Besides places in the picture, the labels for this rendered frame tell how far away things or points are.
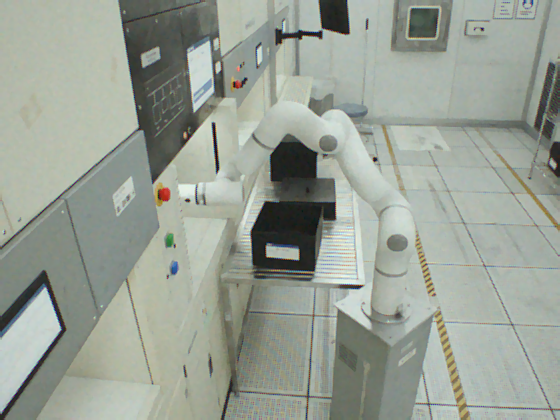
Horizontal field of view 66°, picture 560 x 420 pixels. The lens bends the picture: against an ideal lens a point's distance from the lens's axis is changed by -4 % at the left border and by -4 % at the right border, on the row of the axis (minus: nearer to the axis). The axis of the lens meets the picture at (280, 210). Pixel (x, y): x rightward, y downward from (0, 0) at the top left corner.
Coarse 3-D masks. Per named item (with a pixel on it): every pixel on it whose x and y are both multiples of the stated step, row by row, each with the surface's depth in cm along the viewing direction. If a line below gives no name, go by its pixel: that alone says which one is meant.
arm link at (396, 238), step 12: (384, 216) 146; (396, 216) 142; (408, 216) 144; (384, 228) 141; (396, 228) 138; (408, 228) 139; (384, 240) 141; (396, 240) 138; (408, 240) 139; (384, 252) 144; (396, 252) 142; (408, 252) 142; (384, 264) 152; (396, 264) 150; (408, 264) 154; (396, 276) 153
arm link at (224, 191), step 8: (208, 184) 155; (216, 184) 155; (224, 184) 155; (232, 184) 155; (240, 184) 155; (208, 192) 154; (216, 192) 154; (224, 192) 154; (232, 192) 154; (240, 192) 154; (208, 200) 154; (216, 200) 154; (224, 200) 155; (232, 200) 155; (240, 200) 155
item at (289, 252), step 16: (272, 208) 208; (288, 208) 207; (304, 208) 205; (320, 208) 203; (256, 224) 194; (272, 224) 212; (288, 224) 211; (304, 224) 209; (320, 224) 196; (256, 240) 185; (272, 240) 184; (288, 240) 182; (304, 240) 181; (320, 240) 202; (256, 256) 189; (272, 256) 188; (288, 256) 186; (304, 256) 184
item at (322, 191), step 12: (288, 180) 243; (300, 180) 243; (312, 180) 243; (324, 180) 242; (288, 192) 231; (300, 192) 230; (312, 192) 230; (324, 192) 229; (312, 204) 222; (324, 204) 221; (324, 216) 225
